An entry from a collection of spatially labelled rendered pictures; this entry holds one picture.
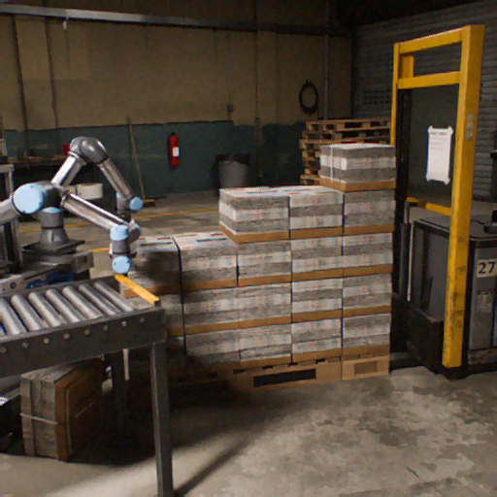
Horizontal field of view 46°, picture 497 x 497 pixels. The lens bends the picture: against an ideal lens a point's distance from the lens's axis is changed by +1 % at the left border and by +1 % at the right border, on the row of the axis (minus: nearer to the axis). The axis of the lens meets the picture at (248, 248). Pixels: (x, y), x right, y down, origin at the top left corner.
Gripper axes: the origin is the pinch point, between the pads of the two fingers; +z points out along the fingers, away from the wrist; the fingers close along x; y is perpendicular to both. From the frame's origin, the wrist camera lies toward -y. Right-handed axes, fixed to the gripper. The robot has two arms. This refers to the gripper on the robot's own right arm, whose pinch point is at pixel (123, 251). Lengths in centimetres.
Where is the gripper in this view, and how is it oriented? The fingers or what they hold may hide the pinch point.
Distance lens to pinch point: 278.1
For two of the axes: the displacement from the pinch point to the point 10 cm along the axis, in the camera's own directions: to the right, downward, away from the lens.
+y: -0.2, -9.7, -2.3
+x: -9.8, 0.7, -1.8
